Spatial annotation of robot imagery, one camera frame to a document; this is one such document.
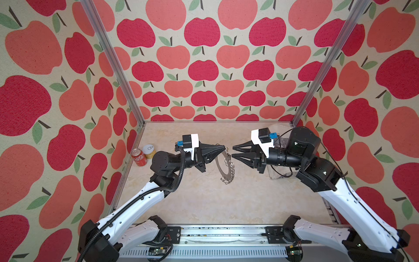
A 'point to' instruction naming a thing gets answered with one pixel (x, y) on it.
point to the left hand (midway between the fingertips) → (225, 151)
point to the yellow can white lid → (149, 150)
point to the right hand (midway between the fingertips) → (239, 148)
